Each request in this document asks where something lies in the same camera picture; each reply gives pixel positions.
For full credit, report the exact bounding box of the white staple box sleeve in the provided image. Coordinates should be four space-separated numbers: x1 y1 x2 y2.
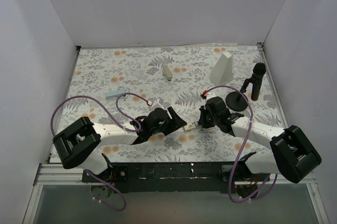
183 122 198 131

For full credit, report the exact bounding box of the light blue stapler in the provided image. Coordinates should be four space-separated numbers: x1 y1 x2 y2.
106 89 126 100

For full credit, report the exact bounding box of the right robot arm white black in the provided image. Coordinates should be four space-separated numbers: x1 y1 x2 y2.
198 95 322 184

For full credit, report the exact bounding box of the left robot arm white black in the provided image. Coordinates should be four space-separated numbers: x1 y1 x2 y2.
53 107 187 182

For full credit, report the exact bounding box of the beige stapler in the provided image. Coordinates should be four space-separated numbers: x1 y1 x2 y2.
162 65 173 82

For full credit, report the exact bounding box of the black microphone stand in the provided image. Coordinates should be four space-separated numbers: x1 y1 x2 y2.
225 78 252 112

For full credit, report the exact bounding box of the white wedge-shaped block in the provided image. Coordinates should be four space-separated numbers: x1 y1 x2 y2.
209 52 234 86

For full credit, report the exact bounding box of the floral table mat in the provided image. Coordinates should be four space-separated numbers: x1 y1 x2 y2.
54 45 268 162

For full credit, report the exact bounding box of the black microphone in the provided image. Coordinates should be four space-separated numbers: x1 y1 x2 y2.
251 63 266 101

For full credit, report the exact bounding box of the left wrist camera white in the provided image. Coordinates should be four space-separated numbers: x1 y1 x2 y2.
150 98 171 119

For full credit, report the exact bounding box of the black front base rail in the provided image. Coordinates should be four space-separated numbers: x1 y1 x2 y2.
81 161 264 195

